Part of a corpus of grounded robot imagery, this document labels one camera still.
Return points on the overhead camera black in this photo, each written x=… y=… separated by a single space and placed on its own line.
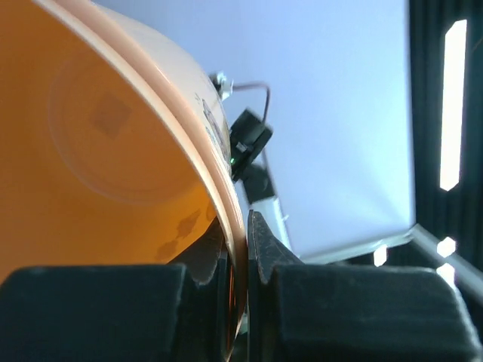
x=248 y=136

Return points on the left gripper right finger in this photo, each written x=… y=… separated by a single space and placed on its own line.
x=306 y=312

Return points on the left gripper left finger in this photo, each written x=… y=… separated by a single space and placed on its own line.
x=174 y=312

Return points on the orange plastic bucket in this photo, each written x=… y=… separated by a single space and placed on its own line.
x=114 y=145

